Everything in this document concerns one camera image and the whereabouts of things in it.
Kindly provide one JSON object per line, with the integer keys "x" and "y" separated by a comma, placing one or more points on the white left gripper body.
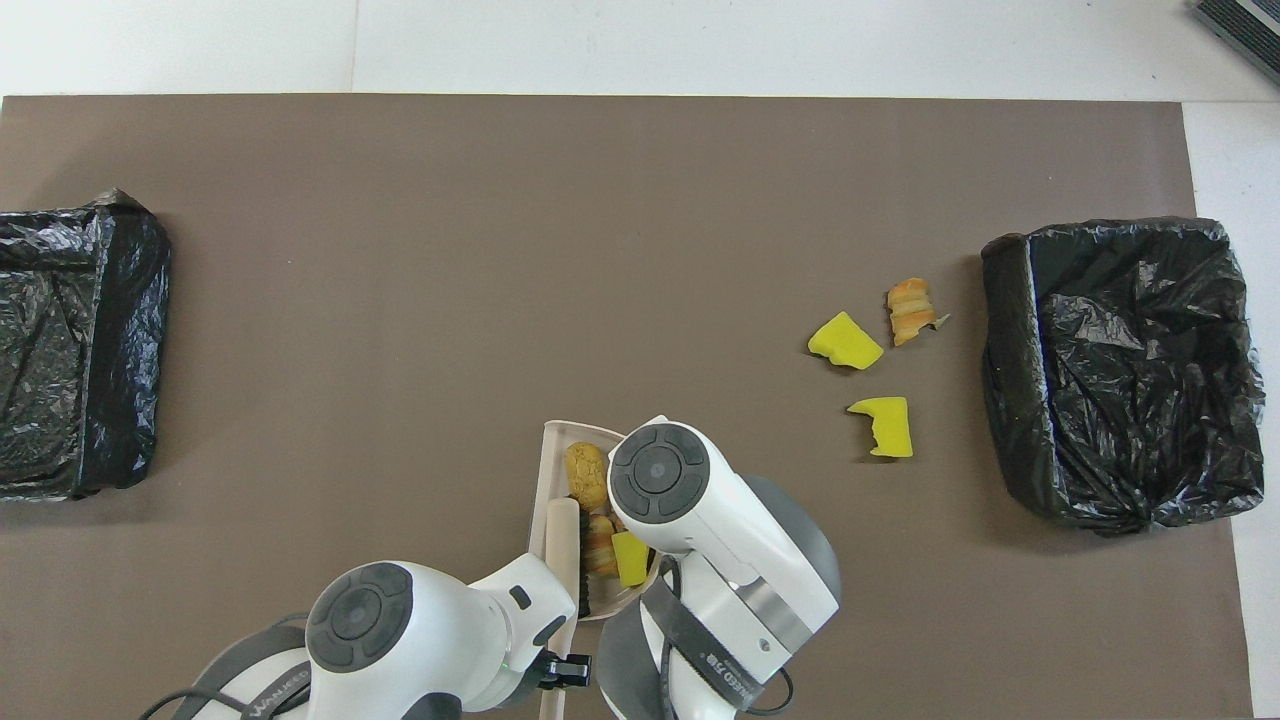
{"x": 545, "y": 585}

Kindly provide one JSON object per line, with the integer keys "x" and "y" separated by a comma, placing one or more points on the beige hand brush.
{"x": 563, "y": 540}

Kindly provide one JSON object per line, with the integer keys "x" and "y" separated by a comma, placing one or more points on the striped croissant piece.
{"x": 601, "y": 545}
{"x": 908, "y": 310}

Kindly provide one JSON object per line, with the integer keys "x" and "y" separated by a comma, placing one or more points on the small yellow sponge piece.
{"x": 630, "y": 560}

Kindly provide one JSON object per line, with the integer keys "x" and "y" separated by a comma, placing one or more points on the beige plastic dustpan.
{"x": 553, "y": 470}

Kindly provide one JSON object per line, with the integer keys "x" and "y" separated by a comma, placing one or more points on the brown round bread roll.
{"x": 585, "y": 475}

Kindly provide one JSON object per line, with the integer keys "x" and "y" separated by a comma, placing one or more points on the notched yellow sponge piece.
{"x": 890, "y": 425}

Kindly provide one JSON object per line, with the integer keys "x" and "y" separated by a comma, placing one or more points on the yellow sponge wedge piece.
{"x": 845, "y": 342}

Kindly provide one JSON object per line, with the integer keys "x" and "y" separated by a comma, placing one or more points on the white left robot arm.
{"x": 430, "y": 650}

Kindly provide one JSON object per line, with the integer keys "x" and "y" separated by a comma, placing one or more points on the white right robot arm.
{"x": 740, "y": 560}

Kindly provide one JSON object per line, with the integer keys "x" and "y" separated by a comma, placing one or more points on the black bag lined bin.
{"x": 120, "y": 260}
{"x": 1020, "y": 400}

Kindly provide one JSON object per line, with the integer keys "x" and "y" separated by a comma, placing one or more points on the brown table mat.
{"x": 640, "y": 150}

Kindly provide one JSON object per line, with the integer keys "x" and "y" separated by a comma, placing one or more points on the dark ribbed device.
{"x": 1245, "y": 25}

